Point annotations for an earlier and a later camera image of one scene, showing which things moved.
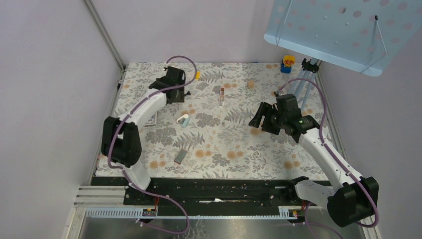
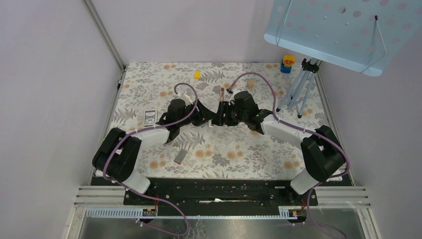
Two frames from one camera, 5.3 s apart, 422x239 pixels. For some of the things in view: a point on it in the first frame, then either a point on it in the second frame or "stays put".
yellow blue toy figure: (286, 61) stays put
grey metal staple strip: (180, 156) stays put
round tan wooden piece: (250, 83) stays put
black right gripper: (267, 117) to (227, 114)
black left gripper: (179, 93) to (196, 114)
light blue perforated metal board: (364, 35) stays put
